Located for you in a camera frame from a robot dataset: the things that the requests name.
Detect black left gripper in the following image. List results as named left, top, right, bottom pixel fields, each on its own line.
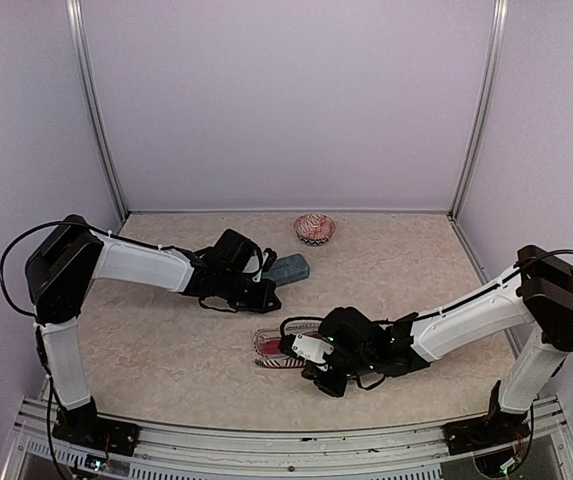
left=218, top=268, right=282, bottom=313

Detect blue-green leather glasses case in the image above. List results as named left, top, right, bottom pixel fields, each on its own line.
left=262, top=253, right=310, bottom=287

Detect american flag glasses case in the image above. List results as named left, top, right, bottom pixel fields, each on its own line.
left=251, top=324, right=323, bottom=370

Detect pink sunglasses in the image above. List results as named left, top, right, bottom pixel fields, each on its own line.
left=259, top=337, right=282, bottom=358

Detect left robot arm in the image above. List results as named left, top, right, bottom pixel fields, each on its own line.
left=25, top=215, right=281, bottom=445

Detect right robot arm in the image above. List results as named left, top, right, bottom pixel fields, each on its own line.
left=283, top=245, right=573, bottom=444

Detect red patterned ceramic bowl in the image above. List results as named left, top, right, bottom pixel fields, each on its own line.
left=293, top=213, right=336, bottom=246

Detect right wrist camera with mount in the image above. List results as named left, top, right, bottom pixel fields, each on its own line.
left=279, top=334, right=334, bottom=370

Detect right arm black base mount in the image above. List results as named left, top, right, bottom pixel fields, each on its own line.
left=442, top=381, right=532, bottom=455

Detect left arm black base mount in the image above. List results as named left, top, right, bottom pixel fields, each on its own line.
left=53, top=397, right=141, bottom=457

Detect black cable on left wrist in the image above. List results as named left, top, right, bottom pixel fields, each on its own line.
left=0, top=222, right=67, bottom=319

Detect front aluminium rail base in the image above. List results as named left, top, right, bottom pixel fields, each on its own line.
left=0, top=394, right=573, bottom=480

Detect left aluminium frame post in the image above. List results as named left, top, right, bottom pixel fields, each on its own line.
left=66, top=0, right=130, bottom=225

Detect aluminium frame post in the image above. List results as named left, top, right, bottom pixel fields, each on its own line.
left=66, top=0, right=130, bottom=225
left=449, top=0, right=509, bottom=223

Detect right aluminium frame post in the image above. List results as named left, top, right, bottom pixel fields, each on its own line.
left=449, top=0, right=509, bottom=223

